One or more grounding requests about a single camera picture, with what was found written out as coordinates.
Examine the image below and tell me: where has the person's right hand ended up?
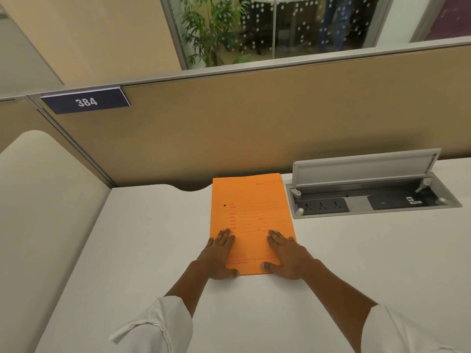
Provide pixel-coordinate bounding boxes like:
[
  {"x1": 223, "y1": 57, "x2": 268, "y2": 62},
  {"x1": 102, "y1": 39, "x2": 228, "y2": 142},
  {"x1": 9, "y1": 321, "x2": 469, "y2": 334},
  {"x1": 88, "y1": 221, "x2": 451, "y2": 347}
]
[{"x1": 261, "y1": 229, "x2": 317, "y2": 281}]

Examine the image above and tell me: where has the white shirt sleeve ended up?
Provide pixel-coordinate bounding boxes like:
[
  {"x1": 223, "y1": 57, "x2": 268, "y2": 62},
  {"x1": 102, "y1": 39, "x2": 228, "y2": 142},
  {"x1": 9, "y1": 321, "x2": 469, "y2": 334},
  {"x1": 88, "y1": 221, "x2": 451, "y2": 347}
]
[
  {"x1": 360, "y1": 304, "x2": 463, "y2": 353},
  {"x1": 108, "y1": 296, "x2": 194, "y2": 353}
]

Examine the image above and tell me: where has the person's left forearm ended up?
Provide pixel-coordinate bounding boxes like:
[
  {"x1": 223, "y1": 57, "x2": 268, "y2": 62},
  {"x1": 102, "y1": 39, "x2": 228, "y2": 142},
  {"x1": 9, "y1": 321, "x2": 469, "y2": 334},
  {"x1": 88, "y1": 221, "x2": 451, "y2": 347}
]
[{"x1": 164, "y1": 260, "x2": 212, "y2": 319}]

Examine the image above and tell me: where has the grey desk power box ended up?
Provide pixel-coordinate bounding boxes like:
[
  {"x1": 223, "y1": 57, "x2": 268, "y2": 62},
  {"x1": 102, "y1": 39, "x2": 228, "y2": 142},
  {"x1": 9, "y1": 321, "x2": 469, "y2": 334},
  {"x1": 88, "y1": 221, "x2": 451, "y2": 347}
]
[{"x1": 285, "y1": 148, "x2": 463, "y2": 220}]

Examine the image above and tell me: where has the green potted plant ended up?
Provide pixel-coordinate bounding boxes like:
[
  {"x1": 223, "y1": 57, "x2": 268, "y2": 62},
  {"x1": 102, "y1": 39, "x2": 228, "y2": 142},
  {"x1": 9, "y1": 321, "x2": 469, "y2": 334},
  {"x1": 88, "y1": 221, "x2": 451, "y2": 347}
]
[{"x1": 178, "y1": 0, "x2": 252, "y2": 69}]

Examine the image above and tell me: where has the white left shirt sleeve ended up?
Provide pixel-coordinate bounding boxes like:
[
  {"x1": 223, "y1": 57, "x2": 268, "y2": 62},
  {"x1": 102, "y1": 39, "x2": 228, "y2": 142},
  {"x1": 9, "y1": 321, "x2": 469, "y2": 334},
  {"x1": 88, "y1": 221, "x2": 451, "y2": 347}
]
[{"x1": 108, "y1": 296, "x2": 194, "y2": 353}]

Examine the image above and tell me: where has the black socket strip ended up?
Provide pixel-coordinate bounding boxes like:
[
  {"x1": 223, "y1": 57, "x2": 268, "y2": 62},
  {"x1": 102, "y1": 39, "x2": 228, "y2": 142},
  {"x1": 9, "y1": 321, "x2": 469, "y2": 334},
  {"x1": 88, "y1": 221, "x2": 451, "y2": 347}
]
[{"x1": 296, "y1": 197, "x2": 350, "y2": 216}]

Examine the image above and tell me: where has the beige partition panel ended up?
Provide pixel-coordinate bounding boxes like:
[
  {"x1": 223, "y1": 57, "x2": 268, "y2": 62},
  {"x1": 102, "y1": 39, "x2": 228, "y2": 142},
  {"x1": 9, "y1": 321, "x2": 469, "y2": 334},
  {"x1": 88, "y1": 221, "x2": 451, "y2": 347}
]
[
  {"x1": 0, "y1": 95, "x2": 113, "y2": 188},
  {"x1": 27, "y1": 36, "x2": 471, "y2": 192}
]

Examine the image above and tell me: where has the white right shirt sleeve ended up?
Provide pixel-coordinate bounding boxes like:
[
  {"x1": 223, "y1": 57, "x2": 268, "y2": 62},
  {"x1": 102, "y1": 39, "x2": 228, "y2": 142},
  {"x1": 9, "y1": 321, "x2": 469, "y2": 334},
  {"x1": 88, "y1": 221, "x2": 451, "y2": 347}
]
[{"x1": 360, "y1": 304, "x2": 463, "y2": 353}]

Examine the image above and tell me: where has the person's left hand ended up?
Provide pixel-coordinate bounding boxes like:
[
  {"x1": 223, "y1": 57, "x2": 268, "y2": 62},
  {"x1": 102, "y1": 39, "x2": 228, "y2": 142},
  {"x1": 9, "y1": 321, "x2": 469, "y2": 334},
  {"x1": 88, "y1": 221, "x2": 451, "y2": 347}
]
[{"x1": 196, "y1": 228, "x2": 240, "y2": 280}]

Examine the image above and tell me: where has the glass office door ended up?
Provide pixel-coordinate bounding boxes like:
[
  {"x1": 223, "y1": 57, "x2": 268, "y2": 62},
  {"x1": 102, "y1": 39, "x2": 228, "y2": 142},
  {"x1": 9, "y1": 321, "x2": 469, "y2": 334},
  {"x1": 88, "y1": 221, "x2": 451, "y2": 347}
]
[{"x1": 408, "y1": 0, "x2": 471, "y2": 44}]

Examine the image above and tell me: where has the dark blue number plate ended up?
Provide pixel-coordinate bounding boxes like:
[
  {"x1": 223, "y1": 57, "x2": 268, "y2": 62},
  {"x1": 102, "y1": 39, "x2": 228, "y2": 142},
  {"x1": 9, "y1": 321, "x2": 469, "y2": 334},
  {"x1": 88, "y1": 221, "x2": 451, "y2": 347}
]
[{"x1": 40, "y1": 87, "x2": 131, "y2": 115}]

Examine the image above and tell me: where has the person's right forearm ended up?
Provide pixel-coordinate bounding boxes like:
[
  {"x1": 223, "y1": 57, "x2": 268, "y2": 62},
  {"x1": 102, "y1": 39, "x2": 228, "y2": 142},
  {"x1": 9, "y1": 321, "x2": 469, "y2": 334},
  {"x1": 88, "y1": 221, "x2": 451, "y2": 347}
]
[{"x1": 300, "y1": 259, "x2": 378, "y2": 353}]

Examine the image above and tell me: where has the white desk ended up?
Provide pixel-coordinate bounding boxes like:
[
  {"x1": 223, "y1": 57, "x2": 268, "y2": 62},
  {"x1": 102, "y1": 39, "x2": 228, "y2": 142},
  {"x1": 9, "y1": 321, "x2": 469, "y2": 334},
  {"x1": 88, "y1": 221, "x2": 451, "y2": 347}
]
[{"x1": 35, "y1": 157, "x2": 471, "y2": 353}]

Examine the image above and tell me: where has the glass office window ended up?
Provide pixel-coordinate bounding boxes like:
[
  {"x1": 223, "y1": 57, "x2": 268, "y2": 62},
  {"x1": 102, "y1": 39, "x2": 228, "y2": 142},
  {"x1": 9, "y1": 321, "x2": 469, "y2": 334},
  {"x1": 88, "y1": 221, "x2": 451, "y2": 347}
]
[{"x1": 158, "y1": 0, "x2": 396, "y2": 72}]

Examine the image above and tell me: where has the black port module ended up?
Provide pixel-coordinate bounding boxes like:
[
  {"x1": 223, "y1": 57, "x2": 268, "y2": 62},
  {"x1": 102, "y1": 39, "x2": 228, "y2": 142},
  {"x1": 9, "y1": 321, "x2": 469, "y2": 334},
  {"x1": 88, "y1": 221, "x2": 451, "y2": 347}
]
[{"x1": 367, "y1": 184, "x2": 439, "y2": 211}]

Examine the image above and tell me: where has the orange paper folder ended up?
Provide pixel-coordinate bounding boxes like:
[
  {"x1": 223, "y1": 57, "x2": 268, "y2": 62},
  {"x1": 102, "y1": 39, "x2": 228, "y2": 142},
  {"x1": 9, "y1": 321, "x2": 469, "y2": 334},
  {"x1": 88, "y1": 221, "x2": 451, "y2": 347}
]
[{"x1": 209, "y1": 173, "x2": 297, "y2": 276}]

